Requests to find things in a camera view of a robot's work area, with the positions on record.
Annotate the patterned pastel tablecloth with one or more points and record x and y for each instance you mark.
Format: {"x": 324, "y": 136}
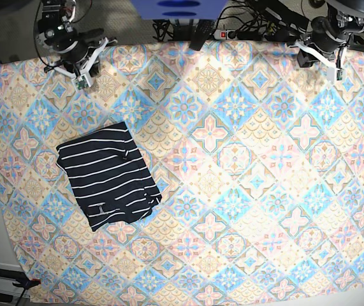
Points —
{"x": 260, "y": 165}

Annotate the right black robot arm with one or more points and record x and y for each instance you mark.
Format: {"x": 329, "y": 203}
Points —
{"x": 54, "y": 26}

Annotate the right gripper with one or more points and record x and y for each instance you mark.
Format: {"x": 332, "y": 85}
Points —
{"x": 88, "y": 42}

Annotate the blue orange clamp bottom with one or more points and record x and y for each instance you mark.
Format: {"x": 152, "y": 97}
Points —
{"x": 25, "y": 284}

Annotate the white labelled power strip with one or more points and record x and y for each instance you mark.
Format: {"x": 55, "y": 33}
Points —
{"x": 247, "y": 35}

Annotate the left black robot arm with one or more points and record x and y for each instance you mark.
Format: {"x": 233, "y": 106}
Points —
{"x": 323, "y": 39}

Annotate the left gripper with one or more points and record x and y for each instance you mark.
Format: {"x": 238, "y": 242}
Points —
{"x": 305, "y": 59}

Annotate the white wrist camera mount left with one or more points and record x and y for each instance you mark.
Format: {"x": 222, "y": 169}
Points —
{"x": 334, "y": 69}

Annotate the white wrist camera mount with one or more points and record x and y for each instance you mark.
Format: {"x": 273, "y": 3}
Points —
{"x": 334, "y": 69}
{"x": 85, "y": 78}

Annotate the blue box overhead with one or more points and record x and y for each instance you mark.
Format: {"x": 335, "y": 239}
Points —
{"x": 192, "y": 9}

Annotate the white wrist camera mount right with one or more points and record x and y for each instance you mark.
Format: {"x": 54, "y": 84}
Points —
{"x": 85, "y": 78}

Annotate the navy white striped T-shirt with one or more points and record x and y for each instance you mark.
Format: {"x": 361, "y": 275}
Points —
{"x": 108, "y": 176}

